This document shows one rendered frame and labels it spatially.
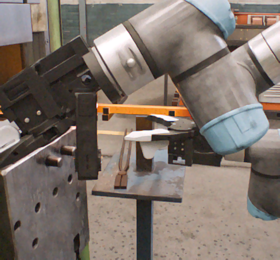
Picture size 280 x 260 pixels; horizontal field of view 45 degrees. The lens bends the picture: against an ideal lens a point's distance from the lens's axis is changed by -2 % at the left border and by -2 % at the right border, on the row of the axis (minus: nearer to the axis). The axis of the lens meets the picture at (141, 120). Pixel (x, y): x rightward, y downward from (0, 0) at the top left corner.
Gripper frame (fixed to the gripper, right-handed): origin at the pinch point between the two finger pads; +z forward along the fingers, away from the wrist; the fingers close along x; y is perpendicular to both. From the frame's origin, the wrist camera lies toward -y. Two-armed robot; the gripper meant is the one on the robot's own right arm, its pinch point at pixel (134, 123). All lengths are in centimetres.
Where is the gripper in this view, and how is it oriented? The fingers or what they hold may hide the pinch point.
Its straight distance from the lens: 77.7
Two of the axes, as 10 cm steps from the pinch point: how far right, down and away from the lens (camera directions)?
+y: 0.0, 9.5, 3.0
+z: -9.5, -0.9, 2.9
